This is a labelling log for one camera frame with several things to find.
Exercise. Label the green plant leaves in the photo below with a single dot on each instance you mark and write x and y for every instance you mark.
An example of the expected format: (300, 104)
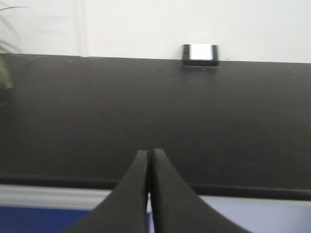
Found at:
(6, 82)

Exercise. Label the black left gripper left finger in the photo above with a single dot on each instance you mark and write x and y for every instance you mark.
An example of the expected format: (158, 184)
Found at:
(124, 209)

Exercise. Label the black white power socket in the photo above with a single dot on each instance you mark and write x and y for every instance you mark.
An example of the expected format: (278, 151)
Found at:
(200, 55)

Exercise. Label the left gripper black camera right finger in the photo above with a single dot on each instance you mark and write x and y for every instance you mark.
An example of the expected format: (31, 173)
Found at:
(177, 208)

